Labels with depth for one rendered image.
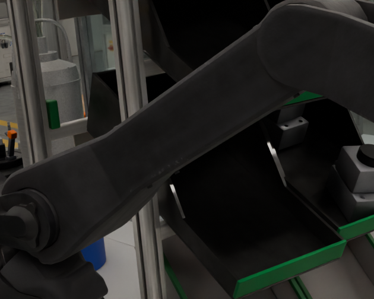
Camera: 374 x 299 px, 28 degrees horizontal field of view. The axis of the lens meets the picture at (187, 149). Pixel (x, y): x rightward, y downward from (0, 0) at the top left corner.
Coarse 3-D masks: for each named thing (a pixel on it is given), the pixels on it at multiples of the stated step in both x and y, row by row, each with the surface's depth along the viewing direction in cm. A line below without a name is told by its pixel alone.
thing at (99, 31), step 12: (372, 0) 192; (96, 24) 178; (108, 24) 175; (96, 36) 179; (108, 36) 176; (96, 48) 180; (108, 48) 177; (96, 60) 181; (108, 60) 178; (360, 120) 195; (360, 132) 196; (372, 132) 200
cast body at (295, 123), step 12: (288, 108) 85; (300, 108) 87; (264, 120) 87; (276, 120) 86; (288, 120) 87; (300, 120) 88; (276, 132) 86; (288, 132) 86; (300, 132) 88; (276, 144) 87; (288, 144) 87
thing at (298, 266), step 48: (96, 96) 79; (240, 144) 81; (192, 192) 76; (240, 192) 78; (288, 192) 76; (192, 240) 69; (240, 240) 71; (288, 240) 72; (336, 240) 71; (240, 288) 64
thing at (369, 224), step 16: (304, 112) 93; (320, 112) 91; (336, 112) 89; (320, 128) 92; (336, 128) 89; (352, 128) 87; (304, 144) 89; (320, 144) 90; (336, 144) 90; (352, 144) 88; (288, 160) 86; (304, 160) 86; (320, 160) 87; (288, 176) 83; (304, 176) 84; (320, 176) 84; (304, 192) 81; (320, 192) 82; (320, 208) 76; (336, 208) 80; (336, 224) 74; (352, 224) 75; (368, 224) 76
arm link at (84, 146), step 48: (288, 0) 32; (336, 0) 33; (240, 48) 34; (288, 48) 32; (336, 48) 31; (192, 96) 36; (240, 96) 34; (288, 96) 33; (336, 96) 31; (96, 144) 40; (144, 144) 38; (192, 144) 36; (48, 192) 41; (96, 192) 40; (144, 192) 41; (96, 240) 44
